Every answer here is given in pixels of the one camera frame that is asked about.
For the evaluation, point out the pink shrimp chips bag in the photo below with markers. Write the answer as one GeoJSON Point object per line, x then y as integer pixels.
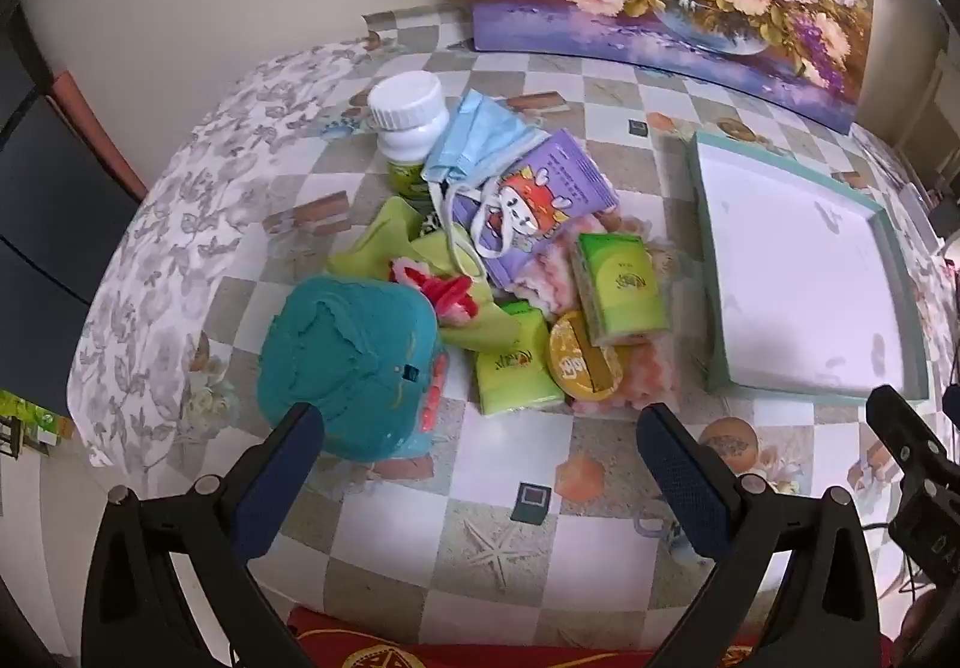
{"type": "Point", "coordinates": [652, 368]}

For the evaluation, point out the teal plastic toy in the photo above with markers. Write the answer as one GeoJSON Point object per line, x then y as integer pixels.
{"type": "Point", "coordinates": [337, 353]}

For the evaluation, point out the checkered printed tablecloth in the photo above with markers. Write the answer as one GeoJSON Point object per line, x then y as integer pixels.
{"type": "Point", "coordinates": [525, 548]}

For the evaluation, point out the dark cabinet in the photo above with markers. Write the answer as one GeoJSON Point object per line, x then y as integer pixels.
{"type": "Point", "coordinates": [45, 225]}

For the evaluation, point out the pink red fuzzy flower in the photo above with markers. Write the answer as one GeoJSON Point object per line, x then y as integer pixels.
{"type": "Point", "coordinates": [450, 297]}

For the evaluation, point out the purple cartoon tissue packet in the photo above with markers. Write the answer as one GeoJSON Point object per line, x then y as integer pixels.
{"type": "Point", "coordinates": [540, 203]}

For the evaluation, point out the white pill bottle green label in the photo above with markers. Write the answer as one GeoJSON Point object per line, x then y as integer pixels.
{"type": "Point", "coordinates": [405, 105]}

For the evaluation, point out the green cloth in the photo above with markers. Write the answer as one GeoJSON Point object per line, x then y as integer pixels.
{"type": "Point", "coordinates": [375, 248]}

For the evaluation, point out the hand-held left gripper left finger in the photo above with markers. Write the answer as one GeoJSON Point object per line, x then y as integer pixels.
{"type": "Point", "coordinates": [277, 480]}

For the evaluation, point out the grey floral tablecloth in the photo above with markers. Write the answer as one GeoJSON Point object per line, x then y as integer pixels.
{"type": "Point", "coordinates": [150, 278]}

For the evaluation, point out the red patterned cloth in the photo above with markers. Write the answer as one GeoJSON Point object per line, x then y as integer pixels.
{"type": "Point", "coordinates": [450, 657]}

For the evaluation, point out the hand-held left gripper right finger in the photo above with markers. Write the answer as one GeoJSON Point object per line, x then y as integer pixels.
{"type": "Point", "coordinates": [690, 480]}

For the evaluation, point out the green printed box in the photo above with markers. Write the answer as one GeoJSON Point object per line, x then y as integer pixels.
{"type": "Point", "coordinates": [30, 424]}

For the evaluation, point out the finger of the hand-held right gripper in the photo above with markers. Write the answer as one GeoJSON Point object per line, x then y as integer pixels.
{"type": "Point", "coordinates": [900, 424]}

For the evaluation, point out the green tissue packet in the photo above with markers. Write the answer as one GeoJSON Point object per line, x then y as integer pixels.
{"type": "Point", "coordinates": [514, 368]}
{"type": "Point", "coordinates": [619, 285]}

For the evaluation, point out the white tray teal rim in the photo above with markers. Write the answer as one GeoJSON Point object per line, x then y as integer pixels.
{"type": "Point", "coordinates": [795, 278]}

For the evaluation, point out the blue face mask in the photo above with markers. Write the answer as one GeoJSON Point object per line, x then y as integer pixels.
{"type": "Point", "coordinates": [480, 135]}

